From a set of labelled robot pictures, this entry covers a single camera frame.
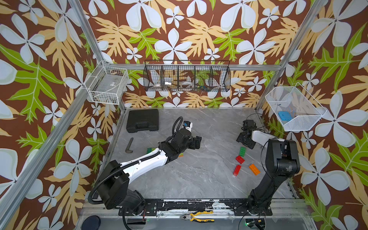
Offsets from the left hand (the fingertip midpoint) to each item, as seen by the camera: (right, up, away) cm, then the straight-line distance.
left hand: (196, 135), depth 81 cm
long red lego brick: (+25, -22, +5) cm, 34 cm away
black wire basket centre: (-6, +40, +15) cm, 43 cm away
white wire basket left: (-56, +31, +7) cm, 64 cm away
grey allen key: (-46, -12, +14) cm, 49 cm away
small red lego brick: (+29, -16, +9) cm, 35 cm away
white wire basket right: (+58, +15, +1) cm, 60 cm away
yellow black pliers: (-4, -40, -11) cm, 42 cm away
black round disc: (-52, -41, -13) cm, 68 cm away
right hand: (+35, -5, +18) cm, 40 cm away
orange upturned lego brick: (-9, -13, +10) cm, 19 cm away
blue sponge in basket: (+50, +11, -1) cm, 51 cm away
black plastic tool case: (-37, +10, +31) cm, 50 cm away
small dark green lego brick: (+32, -12, +13) cm, 37 cm away
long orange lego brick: (+36, -21, +5) cm, 42 cm away
